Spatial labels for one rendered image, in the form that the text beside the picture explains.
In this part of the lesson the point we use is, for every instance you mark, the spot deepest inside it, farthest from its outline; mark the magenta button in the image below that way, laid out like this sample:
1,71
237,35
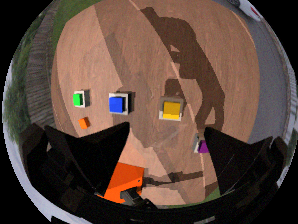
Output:
199,145

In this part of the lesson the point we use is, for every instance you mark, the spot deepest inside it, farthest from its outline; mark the green button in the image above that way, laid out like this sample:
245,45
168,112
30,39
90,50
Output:
81,98

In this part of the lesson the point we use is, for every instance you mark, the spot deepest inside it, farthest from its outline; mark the blue button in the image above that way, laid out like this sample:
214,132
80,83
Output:
120,102

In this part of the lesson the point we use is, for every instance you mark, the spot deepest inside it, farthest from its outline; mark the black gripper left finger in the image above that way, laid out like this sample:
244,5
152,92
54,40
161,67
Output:
95,156

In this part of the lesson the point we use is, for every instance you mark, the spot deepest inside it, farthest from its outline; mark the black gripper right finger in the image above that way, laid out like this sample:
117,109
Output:
231,158

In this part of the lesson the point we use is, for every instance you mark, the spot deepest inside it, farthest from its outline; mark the yellow button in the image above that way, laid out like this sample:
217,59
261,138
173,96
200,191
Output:
171,108

